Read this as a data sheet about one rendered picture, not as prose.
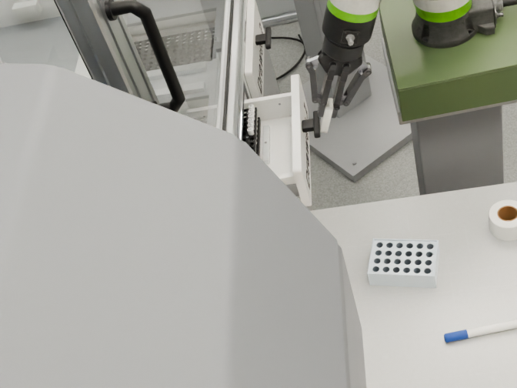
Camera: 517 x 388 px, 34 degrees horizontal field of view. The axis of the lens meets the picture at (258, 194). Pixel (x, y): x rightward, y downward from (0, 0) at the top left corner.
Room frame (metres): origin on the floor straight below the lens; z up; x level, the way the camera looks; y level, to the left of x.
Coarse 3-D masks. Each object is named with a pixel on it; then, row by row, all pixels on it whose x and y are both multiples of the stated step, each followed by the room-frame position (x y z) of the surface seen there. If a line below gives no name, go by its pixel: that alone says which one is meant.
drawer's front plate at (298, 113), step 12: (300, 84) 1.39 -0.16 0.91; (300, 96) 1.35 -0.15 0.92; (300, 108) 1.31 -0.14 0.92; (300, 120) 1.27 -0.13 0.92; (300, 132) 1.23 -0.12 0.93; (300, 144) 1.20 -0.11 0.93; (300, 156) 1.16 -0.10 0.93; (300, 168) 1.14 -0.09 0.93; (300, 180) 1.13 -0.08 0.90; (300, 192) 1.13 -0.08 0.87
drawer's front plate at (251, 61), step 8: (248, 0) 1.73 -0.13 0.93; (248, 8) 1.70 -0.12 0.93; (256, 8) 1.72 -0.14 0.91; (248, 16) 1.67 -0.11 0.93; (256, 16) 1.69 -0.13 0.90; (248, 24) 1.64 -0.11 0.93; (256, 24) 1.67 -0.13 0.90; (248, 32) 1.61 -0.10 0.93; (256, 32) 1.64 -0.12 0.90; (264, 32) 1.73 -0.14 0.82; (248, 40) 1.58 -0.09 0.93; (248, 48) 1.55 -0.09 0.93; (256, 48) 1.58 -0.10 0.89; (248, 56) 1.52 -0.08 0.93; (256, 56) 1.56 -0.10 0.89; (248, 64) 1.49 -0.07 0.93; (256, 64) 1.53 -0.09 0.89; (248, 72) 1.47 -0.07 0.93; (256, 72) 1.51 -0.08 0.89; (248, 80) 1.46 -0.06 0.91; (256, 80) 1.48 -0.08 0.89; (248, 88) 1.47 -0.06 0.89; (256, 88) 1.46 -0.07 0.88; (256, 96) 1.46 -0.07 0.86
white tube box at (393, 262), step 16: (384, 240) 1.01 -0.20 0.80; (400, 240) 1.00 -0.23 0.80; (416, 240) 0.98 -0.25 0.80; (432, 240) 0.97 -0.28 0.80; (384, 256) 0.97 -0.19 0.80; (400, 256) 0.96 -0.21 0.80; (416, 256) 0.95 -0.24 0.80; (432, 256) 0.94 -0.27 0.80; (368, 272) 0.95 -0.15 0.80; (384, 272) 0.94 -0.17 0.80; (400, 272) 0.93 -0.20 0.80; (416, 272) 0.92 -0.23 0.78; (432, 272) 0.90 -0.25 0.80
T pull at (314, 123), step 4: (316, 112) 1.29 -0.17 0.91; (316, 116) 1.28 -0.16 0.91; (304, 120) 1.28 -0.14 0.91; (308, 120) 1.27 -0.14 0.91; (312, 120) 1.27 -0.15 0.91; (316, 120) 1.27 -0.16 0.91; (304, 124) 1.27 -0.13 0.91; (308, 124) 1.26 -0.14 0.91; (312, 124) 1.26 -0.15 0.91; (316, 124) 1.25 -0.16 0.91; (304, 128) 1.26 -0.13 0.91; (308, 128) 1.25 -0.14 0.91; (312, 128) 1.25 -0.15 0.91; (316, 128) 1.24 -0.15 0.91; (316, 132) 1.23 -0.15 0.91; (316, 136) 1.23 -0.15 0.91
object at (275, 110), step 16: (272, 96) 1.40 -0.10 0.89; (288, 96) 1.39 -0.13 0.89; (272, 112) 1.40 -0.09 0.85; (288, 112) 1.39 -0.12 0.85; (272, 128) 1.37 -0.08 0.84; (288, 128) 1.36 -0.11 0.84; (272, 144) 1.32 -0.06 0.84; (288, 144) 1.31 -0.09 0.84; (272, 160) 1.28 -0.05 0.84; (288, 160) 1.26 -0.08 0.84; (288, 176) 1.16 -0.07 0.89
